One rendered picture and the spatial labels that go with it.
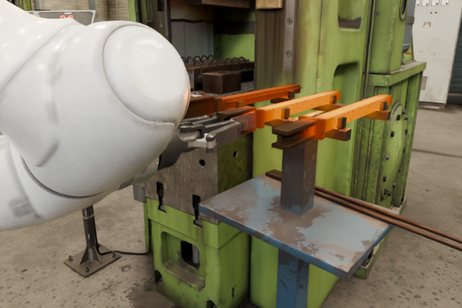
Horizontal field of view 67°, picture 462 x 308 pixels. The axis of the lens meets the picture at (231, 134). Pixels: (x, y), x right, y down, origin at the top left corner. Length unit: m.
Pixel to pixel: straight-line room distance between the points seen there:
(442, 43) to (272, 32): 5.13
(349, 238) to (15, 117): 0.67
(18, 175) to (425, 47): 6.05
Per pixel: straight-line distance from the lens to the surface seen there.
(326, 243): 0.78
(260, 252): 1.47
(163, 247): 1.56
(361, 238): 0.81
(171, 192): 1.36
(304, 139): 0.57
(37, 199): 0.38
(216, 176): 1.17
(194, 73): 1.23
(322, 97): 0.86
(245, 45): 1.67
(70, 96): 0.24
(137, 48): 0.25
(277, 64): 1.19
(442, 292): 1.95
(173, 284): 1.60
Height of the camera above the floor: 1.10
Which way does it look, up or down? 16 degrees down
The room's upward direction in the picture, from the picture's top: straight up
